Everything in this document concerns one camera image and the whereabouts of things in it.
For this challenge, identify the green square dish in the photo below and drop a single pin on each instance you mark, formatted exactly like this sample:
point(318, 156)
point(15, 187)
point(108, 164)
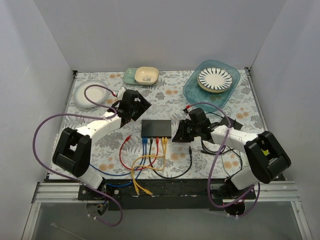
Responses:
point(129, 76)

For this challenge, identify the black network switch box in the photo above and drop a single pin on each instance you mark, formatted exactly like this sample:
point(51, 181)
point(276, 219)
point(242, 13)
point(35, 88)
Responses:
point(156, 128)

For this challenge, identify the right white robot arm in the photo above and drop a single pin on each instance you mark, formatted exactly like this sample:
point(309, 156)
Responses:
point(266, 157)

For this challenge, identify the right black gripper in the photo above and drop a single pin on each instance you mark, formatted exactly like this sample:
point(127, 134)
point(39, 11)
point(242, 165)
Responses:
point(183, 131)

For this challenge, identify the teal transparent plastic tray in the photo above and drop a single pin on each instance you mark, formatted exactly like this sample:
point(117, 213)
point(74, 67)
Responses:
point(206, 100)

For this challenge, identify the white blue-rimmed bowl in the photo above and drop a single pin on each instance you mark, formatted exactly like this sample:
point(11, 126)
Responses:
point(94, 93)

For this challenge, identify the striped white blue plate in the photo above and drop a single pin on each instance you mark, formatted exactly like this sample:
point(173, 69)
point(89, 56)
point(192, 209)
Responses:
point(214, 80)

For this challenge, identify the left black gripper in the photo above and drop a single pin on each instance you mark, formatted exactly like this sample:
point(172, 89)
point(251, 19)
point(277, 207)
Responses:
point(136, 110)

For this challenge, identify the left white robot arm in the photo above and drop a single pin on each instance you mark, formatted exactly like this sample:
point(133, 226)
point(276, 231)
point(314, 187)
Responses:
point(73, 150)

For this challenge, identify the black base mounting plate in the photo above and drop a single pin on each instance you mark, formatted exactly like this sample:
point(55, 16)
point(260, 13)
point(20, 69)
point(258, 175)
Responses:
point(167, 194)

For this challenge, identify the beige square bowl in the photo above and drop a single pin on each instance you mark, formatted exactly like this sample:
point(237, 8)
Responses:
point(146, 75)

